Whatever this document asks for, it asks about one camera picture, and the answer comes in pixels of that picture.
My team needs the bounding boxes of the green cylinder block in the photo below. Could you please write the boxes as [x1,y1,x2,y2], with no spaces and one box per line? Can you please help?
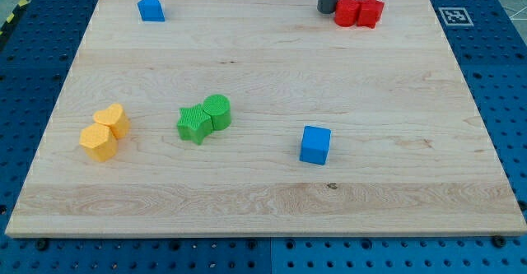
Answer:
[203,94,231,131]

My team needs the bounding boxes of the blue cube block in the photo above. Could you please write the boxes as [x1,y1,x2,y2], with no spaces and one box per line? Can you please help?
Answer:
[299,125,331,165]

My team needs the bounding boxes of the green star block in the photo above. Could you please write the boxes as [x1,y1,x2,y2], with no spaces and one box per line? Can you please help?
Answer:
[176,104,213,145]

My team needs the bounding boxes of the wooden board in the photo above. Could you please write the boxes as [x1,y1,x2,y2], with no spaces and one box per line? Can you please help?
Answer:
[6,0,526,238]

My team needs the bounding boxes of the red cylinder block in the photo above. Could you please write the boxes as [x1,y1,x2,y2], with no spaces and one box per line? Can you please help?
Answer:
[334,0,361,27]

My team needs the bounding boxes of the yellow heart block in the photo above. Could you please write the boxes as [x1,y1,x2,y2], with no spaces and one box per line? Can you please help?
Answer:
[93,103,131,139]

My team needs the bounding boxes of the red star block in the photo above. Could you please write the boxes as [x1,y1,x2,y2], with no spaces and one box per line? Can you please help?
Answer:
[357,0,385,29]

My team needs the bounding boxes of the yellow hexagon block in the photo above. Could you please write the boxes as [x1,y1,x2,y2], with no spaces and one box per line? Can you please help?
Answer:
[79,123,118,162]

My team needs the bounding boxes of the white fiducial marker tag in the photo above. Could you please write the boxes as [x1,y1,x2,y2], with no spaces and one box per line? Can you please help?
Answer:
[438,7,473,26]

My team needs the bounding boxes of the yellow black hazard tape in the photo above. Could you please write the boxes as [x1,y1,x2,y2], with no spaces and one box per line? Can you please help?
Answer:
[1,0,31,36]

